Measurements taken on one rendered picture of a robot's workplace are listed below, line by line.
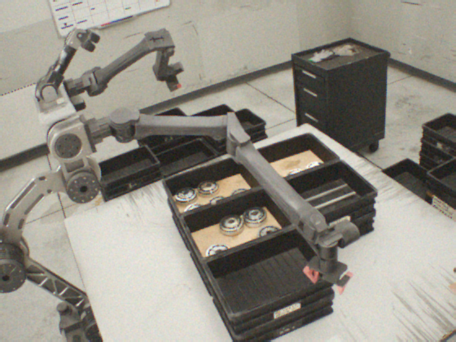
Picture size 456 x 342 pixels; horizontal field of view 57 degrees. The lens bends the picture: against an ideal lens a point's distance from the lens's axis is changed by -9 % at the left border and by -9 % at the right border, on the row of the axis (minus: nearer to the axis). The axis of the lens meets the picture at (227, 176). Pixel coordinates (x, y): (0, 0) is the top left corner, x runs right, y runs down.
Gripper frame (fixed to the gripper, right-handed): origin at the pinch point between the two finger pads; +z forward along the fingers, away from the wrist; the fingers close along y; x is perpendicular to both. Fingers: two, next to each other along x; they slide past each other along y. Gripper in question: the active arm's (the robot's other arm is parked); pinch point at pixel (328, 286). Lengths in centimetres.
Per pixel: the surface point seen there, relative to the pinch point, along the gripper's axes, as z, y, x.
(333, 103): 37, 102, -178
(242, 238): 18, 53, -17
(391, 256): 32, 0, -52
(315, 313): 26.4, 9.2, -6.0
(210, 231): 18, 67, -13
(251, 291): 18.5, 31.4, 3.0
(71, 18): -33, 348, -127
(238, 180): 17, 81, -48
